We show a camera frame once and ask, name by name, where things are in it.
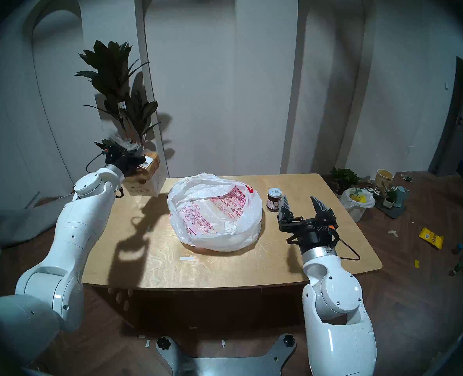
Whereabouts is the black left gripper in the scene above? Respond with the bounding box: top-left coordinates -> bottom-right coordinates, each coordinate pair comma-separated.
105,146 -> 148,176

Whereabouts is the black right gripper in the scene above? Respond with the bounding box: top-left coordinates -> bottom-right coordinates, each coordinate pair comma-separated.
277,194 -> 339,255

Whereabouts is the bagged toast bread loaf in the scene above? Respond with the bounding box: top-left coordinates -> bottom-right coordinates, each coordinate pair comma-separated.
112,134 -> 162,197

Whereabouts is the dark spread jar white lid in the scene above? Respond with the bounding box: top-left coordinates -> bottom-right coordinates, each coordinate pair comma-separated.
266,188 -> 283,212

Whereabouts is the white bin with yellow items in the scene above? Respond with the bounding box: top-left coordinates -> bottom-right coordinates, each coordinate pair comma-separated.
340,187 -> 376,223

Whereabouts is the white red-printed plastic bag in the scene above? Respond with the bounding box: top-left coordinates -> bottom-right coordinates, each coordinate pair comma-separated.
167,173 -> 263,252

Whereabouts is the small bushy green plant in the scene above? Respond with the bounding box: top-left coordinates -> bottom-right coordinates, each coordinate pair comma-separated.
331,167 -> 362,196

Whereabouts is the small plant in white pot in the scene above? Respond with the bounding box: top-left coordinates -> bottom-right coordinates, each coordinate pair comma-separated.
382,187 -> 398,209

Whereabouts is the light wooden table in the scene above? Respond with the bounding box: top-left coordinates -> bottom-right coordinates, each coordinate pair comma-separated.
82,174 -> 383,329

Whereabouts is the dark flat tray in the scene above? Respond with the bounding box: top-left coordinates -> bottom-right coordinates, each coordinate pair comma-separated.
374,199 -> 407,219

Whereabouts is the teal watering jug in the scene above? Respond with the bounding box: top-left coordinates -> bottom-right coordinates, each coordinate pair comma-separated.
394,185 -> 411,208

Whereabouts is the tall dark-leaved potted plant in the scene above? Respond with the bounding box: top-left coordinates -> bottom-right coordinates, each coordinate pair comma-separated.
75,40 -> 162,179

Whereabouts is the yellow snack packet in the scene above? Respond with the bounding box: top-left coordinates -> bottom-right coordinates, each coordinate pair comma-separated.
419,227 -> 444,249

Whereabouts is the grey rolled floor mat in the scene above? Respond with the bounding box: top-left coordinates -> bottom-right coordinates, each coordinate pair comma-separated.
0,194 -> 77,249

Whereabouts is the dark grey door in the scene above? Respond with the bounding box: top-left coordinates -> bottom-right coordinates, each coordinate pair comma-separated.
429,51 -> 463,177

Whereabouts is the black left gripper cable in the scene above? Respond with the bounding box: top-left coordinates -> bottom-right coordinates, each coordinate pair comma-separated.
85,151 -> 109,174

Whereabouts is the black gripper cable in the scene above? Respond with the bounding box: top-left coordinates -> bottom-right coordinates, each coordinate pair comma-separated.
334,238 -> 361,261
85,151 -> 109,174

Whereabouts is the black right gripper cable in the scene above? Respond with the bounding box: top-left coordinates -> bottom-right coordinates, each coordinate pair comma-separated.
334,238 -> 361,261

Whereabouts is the grey metal robot base plate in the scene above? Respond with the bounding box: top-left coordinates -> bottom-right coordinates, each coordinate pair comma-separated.
156,334 -> 297,376

